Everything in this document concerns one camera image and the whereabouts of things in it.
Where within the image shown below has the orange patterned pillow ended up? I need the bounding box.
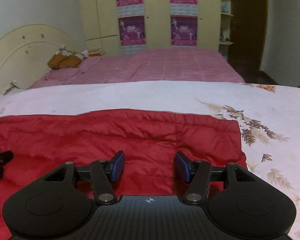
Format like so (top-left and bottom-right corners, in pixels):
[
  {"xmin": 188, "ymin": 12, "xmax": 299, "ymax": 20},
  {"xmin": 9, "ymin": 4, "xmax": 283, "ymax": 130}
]
[{"xmin": 47, "ymin": 44, "xmax": 88, "ymax": 69}]

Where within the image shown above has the brown wooden door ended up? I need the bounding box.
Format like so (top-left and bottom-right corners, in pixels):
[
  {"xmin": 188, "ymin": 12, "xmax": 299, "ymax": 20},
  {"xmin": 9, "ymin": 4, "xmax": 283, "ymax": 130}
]
[{"xmin": 228, "ymin": 0, "xmax": 268, "ymax": 83}]

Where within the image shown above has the lower left purple poster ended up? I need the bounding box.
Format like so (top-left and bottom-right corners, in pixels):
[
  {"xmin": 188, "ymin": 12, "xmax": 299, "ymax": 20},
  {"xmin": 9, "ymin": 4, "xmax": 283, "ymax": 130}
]
[{"xmin": 118, "ymin": 16, "xmax": 146, "ymax": 46}]

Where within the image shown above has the pink floral quilt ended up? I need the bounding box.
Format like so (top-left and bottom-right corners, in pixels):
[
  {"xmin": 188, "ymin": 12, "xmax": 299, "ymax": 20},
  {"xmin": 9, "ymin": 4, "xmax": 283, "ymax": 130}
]
[{"xmin": 0, "ymin": 81, "xmax": 300, "ymax": 239}]

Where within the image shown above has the cream round headboard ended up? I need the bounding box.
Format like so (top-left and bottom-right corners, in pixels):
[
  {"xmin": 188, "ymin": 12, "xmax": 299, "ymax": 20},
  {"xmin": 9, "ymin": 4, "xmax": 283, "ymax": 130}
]
[{"xmin": 0, "ymin": 24, "xmax": 84, "ymax": 94}]

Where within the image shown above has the pink checked bed sheet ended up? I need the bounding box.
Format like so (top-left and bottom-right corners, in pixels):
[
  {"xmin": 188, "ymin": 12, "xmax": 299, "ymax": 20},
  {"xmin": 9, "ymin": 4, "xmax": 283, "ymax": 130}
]
[{"xmin": 31, "ymin": 48, "xmax": 244, "ymax": 88}]

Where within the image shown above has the red down jacket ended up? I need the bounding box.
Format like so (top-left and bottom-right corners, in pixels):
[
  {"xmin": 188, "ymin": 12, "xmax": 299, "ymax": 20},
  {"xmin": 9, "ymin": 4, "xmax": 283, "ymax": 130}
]
[{"xmin": 0, "ymin": 109, "xmax": 247, "ymax": 239}]

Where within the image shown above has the lower right purple poster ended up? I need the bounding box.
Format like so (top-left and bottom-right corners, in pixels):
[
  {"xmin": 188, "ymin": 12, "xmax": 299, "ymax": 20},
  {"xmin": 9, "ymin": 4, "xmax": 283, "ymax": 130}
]
[{"xmin": 171, "ymin": 15, "xmax": 198, "ymax": 47}]

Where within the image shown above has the cream wardrobe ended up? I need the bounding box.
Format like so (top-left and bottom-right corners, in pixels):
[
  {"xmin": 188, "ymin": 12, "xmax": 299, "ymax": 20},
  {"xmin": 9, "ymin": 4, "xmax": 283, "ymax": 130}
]
[{"xmin": 80, "ymin": 0, "xmax": 222, "ymax": 56}]

